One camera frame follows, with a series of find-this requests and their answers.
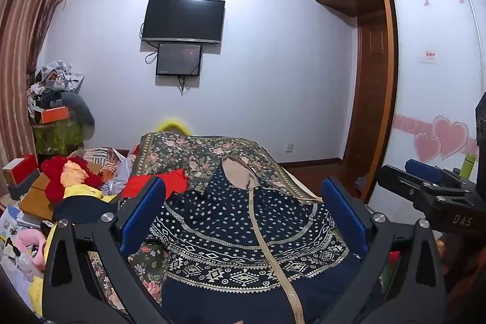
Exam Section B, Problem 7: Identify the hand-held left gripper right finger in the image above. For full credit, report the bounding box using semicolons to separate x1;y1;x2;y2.
321;177;447;324

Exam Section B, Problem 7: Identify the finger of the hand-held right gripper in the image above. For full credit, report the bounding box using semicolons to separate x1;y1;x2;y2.
376;165;471;213
405;159;462;192

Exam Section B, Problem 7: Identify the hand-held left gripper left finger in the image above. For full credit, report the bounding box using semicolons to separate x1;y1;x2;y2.
43;176;168;324

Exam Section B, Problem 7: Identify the navy patterned hooded jacket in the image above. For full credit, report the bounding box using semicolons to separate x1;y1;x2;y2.
150;155;380;324

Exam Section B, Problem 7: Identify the pile of grey clothes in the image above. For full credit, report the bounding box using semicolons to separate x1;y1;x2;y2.
27;60;85;112

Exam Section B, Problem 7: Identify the red cloth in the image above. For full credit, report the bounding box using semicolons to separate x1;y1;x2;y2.
121;168;188;197

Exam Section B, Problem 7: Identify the green bottle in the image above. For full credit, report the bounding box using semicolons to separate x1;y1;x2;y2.
460;153;477;178

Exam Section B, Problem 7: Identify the black cloth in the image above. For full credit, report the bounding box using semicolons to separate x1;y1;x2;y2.
53;197;120;224

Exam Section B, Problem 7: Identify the yellow cloth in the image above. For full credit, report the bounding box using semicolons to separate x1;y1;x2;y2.
28;185;118;317

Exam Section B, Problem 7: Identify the green floral bed cover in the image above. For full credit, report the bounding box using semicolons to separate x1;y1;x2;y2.
85;131;380;324

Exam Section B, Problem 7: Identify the brown striped patterned pillow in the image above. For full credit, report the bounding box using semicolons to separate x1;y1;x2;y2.
68;147;124;178

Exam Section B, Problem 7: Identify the yellow round object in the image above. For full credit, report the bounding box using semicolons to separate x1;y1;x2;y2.
157;118;190;137

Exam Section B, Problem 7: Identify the brown wooden door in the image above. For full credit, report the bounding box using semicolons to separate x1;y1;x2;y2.
344;11;395;173

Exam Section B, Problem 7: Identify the red plush toy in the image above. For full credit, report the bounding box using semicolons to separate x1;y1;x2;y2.
41;156;105;203

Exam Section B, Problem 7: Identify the brown cardboard box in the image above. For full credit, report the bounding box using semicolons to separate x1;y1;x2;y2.
19;172;57;220

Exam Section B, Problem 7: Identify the pink plush toy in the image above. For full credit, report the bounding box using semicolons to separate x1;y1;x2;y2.
11;229;48;271

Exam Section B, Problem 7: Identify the stack of printed papers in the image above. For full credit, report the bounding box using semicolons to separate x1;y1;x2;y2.
0;204;42;237

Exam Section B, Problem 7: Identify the orange box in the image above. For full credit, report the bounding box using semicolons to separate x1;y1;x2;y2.
41;106;71;124

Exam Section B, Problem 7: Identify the red box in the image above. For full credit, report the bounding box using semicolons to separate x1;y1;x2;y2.
2;154;39;186

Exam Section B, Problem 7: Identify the brown striped curtain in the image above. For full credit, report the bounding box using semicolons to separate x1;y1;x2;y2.
0;0;77;196

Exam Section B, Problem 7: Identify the small black wall monitor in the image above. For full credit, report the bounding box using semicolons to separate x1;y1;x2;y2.
156;43;202;76

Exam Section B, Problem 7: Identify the black wall television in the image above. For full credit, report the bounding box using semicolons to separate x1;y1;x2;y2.
141;0;225;44

